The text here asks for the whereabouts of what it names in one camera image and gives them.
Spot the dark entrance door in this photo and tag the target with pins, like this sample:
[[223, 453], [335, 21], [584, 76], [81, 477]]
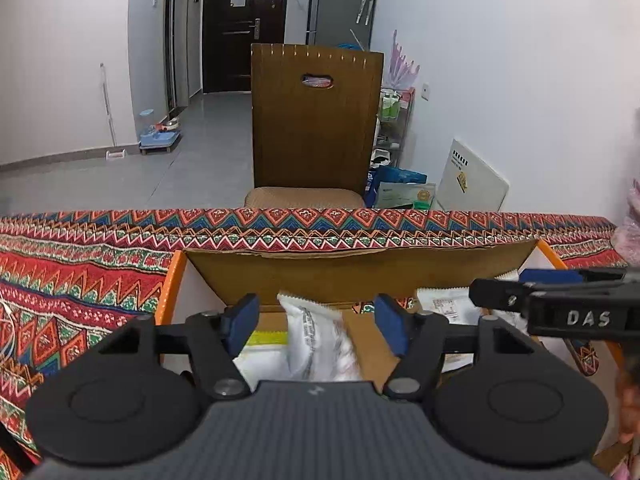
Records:
[[230, 28]]

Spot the white flat box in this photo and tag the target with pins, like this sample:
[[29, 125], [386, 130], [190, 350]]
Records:
[[468, 183]]

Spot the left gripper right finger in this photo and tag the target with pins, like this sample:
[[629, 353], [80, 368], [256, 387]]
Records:
[[492, 392]]

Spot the patterned red tablecloth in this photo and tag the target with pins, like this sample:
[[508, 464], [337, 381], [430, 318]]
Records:
[[71, 278]]

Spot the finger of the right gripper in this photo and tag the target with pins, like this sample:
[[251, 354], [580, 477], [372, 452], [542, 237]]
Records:
[[550, 276]]

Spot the orange cardboard box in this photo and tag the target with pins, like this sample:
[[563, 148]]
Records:
[[199, 281]]

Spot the blue pet feeder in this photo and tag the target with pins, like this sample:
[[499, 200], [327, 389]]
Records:
[[157, 135]]

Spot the metal storage rack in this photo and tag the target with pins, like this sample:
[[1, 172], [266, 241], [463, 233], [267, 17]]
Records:
[[394, 112]]

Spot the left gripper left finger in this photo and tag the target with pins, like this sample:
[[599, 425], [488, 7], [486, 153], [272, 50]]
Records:
[[143, 389]]

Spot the wooden chair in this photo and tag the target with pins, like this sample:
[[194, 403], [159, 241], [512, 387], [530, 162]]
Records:
[[314, 113]]

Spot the pink ceramic vase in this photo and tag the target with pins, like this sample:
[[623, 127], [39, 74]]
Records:
[[626, 238]]

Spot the grey refrigerator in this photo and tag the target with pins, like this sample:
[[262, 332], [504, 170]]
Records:
[[340, 23]]

